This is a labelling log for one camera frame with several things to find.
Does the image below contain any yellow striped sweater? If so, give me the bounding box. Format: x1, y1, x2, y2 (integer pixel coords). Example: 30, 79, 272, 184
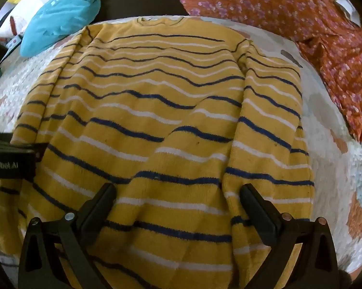
0, 16, 315, 289

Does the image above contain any dark cloth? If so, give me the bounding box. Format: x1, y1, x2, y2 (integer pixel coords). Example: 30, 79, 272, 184
98, 0, 189, 25

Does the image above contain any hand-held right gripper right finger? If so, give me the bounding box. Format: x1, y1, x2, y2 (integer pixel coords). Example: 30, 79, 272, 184
239, 184, 340, 289

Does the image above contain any white quilted heart blanket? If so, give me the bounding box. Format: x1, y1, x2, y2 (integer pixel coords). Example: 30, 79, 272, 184
0, 15, 362, 279

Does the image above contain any light blue pillow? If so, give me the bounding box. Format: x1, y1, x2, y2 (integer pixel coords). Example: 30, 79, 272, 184
19, 0, 102, 58

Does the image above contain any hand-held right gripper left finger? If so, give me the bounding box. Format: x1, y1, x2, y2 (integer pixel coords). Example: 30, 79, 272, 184
18, 183, 117, 289

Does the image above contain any orange floral cloth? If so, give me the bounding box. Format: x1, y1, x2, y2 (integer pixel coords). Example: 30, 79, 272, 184
165, 0, 362, 169

